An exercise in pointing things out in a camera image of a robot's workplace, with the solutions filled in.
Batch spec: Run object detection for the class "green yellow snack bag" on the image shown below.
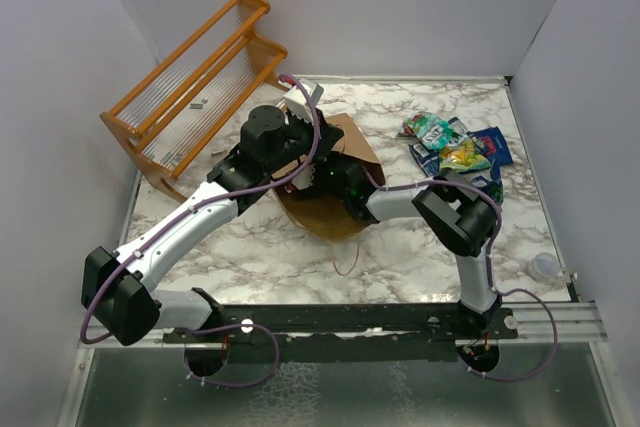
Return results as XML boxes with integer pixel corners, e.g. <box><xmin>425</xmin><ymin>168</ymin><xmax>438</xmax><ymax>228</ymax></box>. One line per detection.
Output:
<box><xmin>439</xmin><ymin>139</ymin><xmax>491</xmax><ymax>173</ymax></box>

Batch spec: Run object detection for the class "orange wooden rack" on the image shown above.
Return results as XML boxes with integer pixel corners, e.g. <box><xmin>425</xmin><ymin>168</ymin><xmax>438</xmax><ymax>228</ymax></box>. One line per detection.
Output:
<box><xmin>100</xmin><ymin>0</ymin><xmax>288</xmax><ymax>202</ymax></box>

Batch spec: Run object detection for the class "aluminium frame rail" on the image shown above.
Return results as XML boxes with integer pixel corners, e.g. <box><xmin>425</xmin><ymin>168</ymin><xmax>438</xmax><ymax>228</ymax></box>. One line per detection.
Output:
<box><xmin>508</xmin><ymin>302</ymin><xmax>608</xmax><ymax>343</ymax></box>

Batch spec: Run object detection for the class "brown paper bag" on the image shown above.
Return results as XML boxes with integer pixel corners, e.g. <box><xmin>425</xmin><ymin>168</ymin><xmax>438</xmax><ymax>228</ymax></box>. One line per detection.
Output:
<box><xmin>272</xmin><ymin>113</ymin><xmax>387</xmax><ymax>277</ymax></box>

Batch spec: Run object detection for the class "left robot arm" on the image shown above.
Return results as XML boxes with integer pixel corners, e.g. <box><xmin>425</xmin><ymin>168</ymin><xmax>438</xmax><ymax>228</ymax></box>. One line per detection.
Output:
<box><xmin>81</xmin><ymin>105</ymin><xmax>344</xmax><ymax>346</ymax></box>

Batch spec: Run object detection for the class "green red snack bag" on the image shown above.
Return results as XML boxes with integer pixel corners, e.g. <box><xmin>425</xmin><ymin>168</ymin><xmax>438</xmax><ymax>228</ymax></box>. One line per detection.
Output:
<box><xmin>398</xmin><ymin>112</ymin><xmax>453</xmax><ymax>151</ymax></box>

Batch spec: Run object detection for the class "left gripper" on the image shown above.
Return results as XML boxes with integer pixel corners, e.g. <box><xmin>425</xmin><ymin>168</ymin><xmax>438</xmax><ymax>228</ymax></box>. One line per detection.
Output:
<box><xmin>265</xmin><ymin>106</ymin><xmax>345</xmax><ymax>176</ymax></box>

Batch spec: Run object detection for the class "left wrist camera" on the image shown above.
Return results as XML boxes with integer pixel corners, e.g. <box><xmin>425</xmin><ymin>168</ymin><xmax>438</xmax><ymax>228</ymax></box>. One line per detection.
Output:
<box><xmin>283</xmin><ymin>79</ymin><xmax>324</xmax><ymax>123</ymax></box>

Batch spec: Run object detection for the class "blue silver snack bag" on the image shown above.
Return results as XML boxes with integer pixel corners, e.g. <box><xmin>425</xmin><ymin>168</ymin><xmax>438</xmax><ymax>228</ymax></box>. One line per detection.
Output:
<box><xmin>471</xmin><ymin>163</ymin><xmax>504</xmax><ymax>206</ymax></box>

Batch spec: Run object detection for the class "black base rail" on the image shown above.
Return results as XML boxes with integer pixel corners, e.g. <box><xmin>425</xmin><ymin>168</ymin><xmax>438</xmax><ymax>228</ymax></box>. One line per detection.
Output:
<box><xmin>163</xmin><ymin>303</ymin><xmax>517</xmax><ymax>363</ymax></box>

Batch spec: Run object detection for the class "blue white snack bag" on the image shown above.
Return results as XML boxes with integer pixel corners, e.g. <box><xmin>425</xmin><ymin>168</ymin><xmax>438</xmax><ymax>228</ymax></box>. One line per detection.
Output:
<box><xmin>408</xmin><ymin>117</ymin><xmax>469</xmax><ymax>176</ymax></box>

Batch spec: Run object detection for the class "small clear plastic cup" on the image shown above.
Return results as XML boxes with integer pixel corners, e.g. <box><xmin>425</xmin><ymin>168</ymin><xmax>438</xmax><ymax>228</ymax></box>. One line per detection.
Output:
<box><xmin>527</xmin><ymin>252</ymin><xmax>561</xmax><ymax>282</ymax></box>

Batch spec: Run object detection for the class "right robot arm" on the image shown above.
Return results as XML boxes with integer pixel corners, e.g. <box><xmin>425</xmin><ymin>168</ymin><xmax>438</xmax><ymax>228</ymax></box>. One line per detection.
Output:
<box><xmin>293</xmin><ymin>154</ymin><xmax>501</xmax><ymax>338</ymax></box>

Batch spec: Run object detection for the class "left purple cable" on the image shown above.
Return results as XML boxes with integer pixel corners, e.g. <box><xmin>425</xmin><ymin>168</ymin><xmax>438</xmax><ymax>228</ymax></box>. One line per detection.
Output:
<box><xmin>79</xmin><ymin>74</ymin><xmax>324</xmax><ymax>388</ymax></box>

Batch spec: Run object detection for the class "dark blue chilli snack bag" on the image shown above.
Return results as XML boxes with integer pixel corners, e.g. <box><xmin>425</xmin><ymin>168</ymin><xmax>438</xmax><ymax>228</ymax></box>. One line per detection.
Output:
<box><xmin>473</xmin><ymin>127</ymin><xmax>513</xmax><ymax>167</ymax></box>

